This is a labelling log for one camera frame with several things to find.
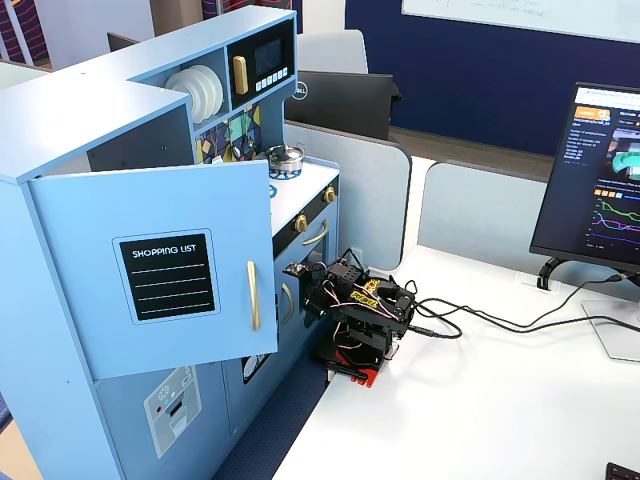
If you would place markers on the grey desk divider panel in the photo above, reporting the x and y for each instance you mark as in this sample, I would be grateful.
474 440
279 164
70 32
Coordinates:
475 210
370 200

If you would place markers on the white toy plate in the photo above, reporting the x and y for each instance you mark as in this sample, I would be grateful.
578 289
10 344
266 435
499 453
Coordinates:
182 95
209 92
219 90

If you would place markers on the steel pot with lid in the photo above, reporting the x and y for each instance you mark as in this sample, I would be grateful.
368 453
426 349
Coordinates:
285 156

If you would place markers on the shopping list sticker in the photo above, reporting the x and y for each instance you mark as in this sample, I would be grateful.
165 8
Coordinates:
167 277

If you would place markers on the steel spoon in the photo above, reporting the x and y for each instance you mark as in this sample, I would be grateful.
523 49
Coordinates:
248 141

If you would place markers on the steel slotted spatula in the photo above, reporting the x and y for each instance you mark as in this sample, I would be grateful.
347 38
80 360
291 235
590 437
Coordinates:
216 159

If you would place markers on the white chair back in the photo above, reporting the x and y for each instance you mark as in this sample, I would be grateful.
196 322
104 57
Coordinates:
332 50

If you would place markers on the water dispenser sticker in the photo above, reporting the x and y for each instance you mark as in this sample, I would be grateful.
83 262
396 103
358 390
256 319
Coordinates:
172 410

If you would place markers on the blue toy kitchen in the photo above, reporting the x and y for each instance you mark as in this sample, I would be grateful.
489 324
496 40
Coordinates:
75 110

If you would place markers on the black Dell monitor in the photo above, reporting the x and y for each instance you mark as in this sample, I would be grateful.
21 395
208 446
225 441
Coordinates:
340 100

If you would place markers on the black keyboard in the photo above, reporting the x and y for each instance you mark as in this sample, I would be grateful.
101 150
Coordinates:
622 472

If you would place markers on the black microwave door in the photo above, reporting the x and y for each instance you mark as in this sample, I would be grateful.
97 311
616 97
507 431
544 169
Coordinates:
270 37

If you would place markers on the silver monitor base plate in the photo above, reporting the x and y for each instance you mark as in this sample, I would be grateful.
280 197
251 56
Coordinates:
615 330

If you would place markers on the red arm base clamp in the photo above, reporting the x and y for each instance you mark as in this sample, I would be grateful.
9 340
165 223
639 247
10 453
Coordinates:
367 377

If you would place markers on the blue fridge door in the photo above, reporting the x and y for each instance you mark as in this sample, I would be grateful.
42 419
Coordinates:
150 200

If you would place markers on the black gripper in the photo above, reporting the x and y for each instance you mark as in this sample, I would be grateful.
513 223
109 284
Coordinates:
311 299

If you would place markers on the white whiteboard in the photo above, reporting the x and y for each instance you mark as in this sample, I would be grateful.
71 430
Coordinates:
525 12

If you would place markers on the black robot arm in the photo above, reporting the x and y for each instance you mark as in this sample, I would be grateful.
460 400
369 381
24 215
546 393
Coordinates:
370 320

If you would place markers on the black dishwasher sticker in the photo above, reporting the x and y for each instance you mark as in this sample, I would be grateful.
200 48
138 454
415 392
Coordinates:
252 367

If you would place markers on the black computer monitor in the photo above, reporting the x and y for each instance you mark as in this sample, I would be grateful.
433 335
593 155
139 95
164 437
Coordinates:
600 175

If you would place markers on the gold stove knob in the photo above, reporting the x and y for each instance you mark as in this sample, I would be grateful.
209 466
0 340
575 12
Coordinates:
329 194
300 223

